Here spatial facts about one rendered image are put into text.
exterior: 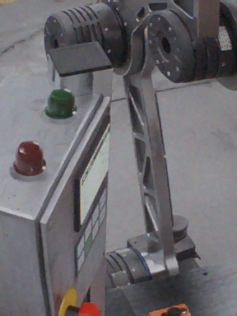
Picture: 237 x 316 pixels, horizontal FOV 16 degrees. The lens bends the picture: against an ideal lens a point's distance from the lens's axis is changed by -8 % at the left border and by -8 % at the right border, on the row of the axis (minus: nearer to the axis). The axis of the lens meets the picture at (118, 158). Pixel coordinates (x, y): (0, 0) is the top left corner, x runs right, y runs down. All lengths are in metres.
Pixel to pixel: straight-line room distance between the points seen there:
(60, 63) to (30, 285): 0.19
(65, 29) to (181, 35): 0.51
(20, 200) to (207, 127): 2.58
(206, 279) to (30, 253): 0.85
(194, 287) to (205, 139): 1.73
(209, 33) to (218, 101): 1.92
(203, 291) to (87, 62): 0.78
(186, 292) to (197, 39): 0.43
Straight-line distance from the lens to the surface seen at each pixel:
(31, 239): 0.61
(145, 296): 1.41
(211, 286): 1.44
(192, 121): 3.20
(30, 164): 0.62
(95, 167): 0.70
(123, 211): 2.81
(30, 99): 0.71
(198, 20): 1.38
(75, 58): 0.72
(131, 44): 1.88
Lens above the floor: 1.88
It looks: 39 degrees down
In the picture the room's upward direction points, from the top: 3 degrees clockwise
